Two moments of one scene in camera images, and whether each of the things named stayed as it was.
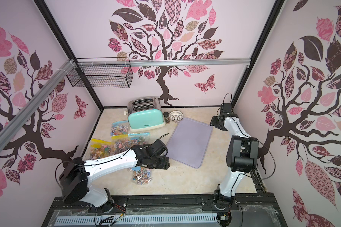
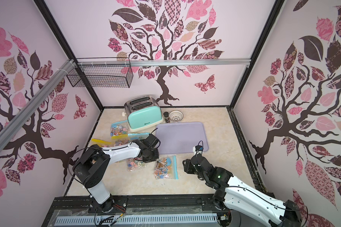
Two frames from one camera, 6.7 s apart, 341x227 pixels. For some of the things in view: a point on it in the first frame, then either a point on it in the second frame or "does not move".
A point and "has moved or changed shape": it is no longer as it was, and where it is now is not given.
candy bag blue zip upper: (119, 145) does not move
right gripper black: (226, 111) to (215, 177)
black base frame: (170, 204) does not move
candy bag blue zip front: (141, 176) to (166, 168)
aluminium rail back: (174, 62) does not move
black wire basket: (103, 76) does not move
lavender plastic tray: (189, 142) has moved or changed shape
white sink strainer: (176, 115) does not move
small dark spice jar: (166, 115) does not move
